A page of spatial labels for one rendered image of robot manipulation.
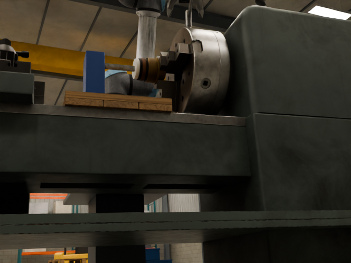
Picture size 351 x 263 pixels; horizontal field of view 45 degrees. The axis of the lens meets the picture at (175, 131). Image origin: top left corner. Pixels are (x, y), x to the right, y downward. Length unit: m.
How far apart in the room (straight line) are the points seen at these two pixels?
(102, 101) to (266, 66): 0.53
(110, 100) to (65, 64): 11.37
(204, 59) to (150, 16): 0.73
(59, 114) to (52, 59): 11.39
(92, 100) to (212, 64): 0.41
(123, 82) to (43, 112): 0.85
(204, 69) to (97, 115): 0.39
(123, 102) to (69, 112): 0.15
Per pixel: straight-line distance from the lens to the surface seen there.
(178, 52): 1.37
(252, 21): 1.43
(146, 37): 2.02
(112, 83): 1.95
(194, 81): 1.34
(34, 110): 1.16
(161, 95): 1.45
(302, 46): 1.48
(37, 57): 12.49
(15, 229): 0.96
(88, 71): 1.36
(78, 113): 1.17
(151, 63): 1.42
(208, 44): 1.39
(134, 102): 1.19
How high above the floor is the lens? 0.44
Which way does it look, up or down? 18 degrees up
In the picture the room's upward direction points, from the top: 3 degrees counter-clockwise
